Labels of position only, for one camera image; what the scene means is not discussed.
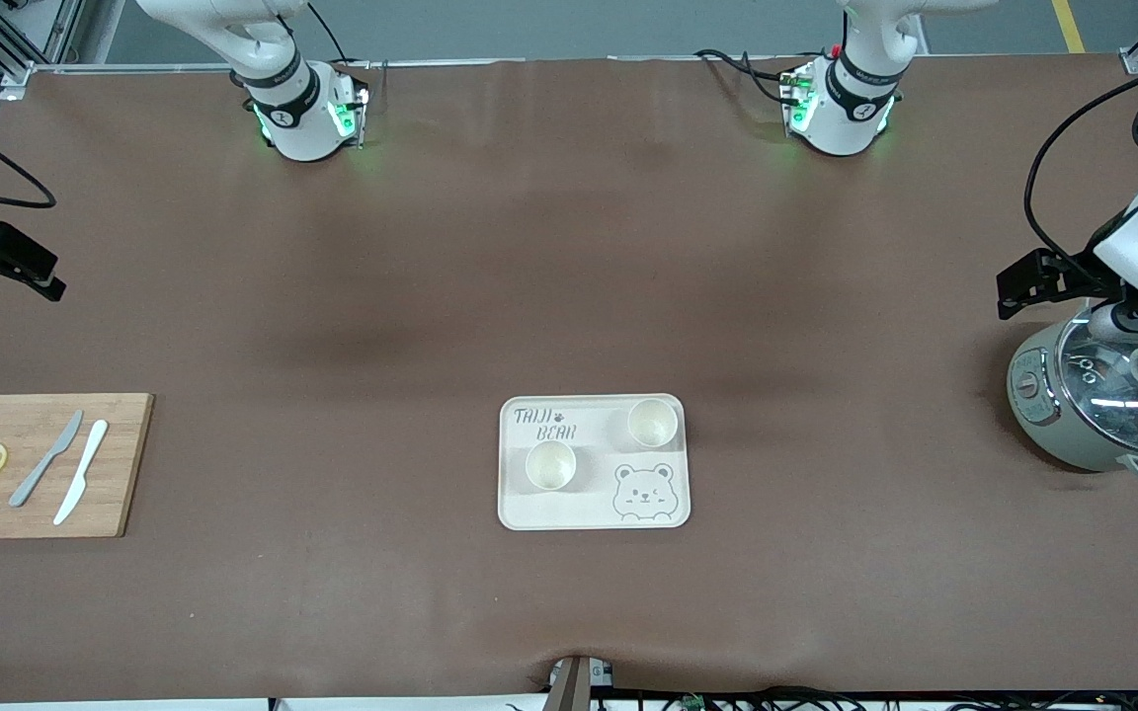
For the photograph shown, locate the white IKEA cup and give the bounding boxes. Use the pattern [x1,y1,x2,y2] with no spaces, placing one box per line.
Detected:
[525,439,578,492]
[626,398,680,448]

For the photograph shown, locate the glass pot lid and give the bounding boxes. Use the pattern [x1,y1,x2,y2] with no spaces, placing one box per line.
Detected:
[1058,308,1138,455]

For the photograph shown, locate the grey-green electric cooking pot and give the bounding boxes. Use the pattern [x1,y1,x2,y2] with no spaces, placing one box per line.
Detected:
[1007,306,1138,483]

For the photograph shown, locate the grey plastic knife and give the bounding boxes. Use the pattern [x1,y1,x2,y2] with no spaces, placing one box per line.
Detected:
[8,410,85,509]

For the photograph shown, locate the white plastic knife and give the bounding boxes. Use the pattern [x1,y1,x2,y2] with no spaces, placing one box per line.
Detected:
[53,420,110,526]

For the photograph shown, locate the wooden cutting board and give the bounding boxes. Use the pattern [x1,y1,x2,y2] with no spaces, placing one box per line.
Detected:
[0,393,155,540]

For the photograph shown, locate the brown table mat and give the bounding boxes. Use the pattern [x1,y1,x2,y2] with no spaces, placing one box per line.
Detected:
[0,57,1138,704]

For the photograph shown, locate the white bear print tray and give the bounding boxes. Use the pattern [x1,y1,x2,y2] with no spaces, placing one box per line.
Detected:
[498,393,691,531]

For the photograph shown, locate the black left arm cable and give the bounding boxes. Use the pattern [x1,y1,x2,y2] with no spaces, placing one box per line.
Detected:
[1023,67,1138,289]

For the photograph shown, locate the black base cable bundle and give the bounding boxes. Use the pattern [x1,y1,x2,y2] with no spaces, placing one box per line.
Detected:
[693,47,799,108]

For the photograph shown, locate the thin black base cable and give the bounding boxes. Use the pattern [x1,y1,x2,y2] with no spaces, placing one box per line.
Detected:
[305,0,350,65]

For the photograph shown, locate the black table edge cables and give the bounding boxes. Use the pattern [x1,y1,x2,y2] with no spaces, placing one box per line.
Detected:
[510,685,1138,711]

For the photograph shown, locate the brown camera mount post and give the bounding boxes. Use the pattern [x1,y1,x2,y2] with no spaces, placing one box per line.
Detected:
[544,655,617,711]

